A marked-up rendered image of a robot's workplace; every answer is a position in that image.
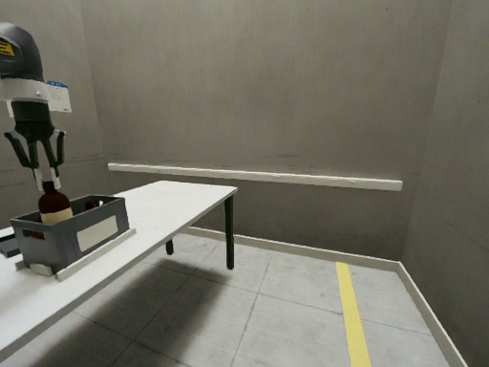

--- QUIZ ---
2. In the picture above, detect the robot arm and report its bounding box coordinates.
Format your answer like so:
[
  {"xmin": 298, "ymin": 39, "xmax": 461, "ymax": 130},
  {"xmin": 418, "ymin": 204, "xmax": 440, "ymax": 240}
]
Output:
[{"xmin": 0, "ymin": 22, "xmax": 50, "ymax": 103}]

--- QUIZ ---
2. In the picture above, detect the grey plastic crate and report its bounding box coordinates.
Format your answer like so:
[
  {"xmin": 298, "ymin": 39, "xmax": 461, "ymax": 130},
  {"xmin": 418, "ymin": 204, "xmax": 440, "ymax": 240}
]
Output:
[{"xmin": 10, "ymin": 194, "xmax": 130, "ymax": 275}]

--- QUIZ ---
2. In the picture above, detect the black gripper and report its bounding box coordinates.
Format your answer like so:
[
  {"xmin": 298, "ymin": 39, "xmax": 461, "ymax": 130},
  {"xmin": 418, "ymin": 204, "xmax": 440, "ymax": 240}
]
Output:
[{"xmin": 4, "ymin": 101, "xmax": 66, "ymax": 191}]

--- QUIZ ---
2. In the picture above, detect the brown glass bottle with cream label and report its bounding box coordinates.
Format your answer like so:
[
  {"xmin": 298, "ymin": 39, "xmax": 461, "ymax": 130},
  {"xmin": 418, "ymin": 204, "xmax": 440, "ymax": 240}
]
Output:
[{"xmin": 38, "ymin": 181, "xmax": 73, "ymax": 225}]

